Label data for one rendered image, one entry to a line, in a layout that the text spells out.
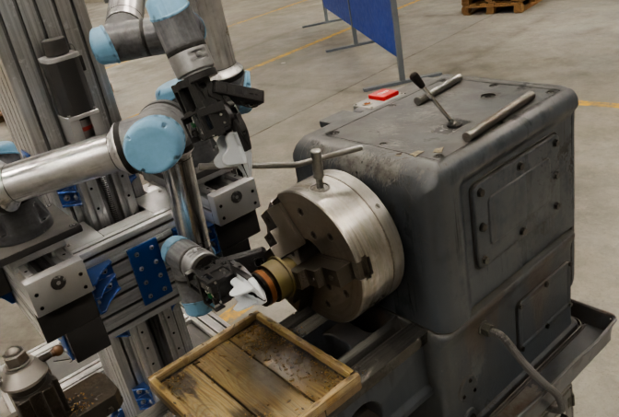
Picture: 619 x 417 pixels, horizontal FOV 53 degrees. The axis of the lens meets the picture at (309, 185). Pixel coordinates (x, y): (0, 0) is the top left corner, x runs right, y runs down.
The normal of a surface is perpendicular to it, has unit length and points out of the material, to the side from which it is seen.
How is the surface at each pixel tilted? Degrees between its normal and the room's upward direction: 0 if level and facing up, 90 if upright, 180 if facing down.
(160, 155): 89
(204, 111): 70
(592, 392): 0
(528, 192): 90
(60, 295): 90
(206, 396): 0
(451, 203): 89
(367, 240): 64
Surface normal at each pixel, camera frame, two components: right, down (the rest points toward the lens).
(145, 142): 0.19, 0.36
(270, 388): -0.18, -0.90
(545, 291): 0.64, 0.22
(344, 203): 0.20, -0.64
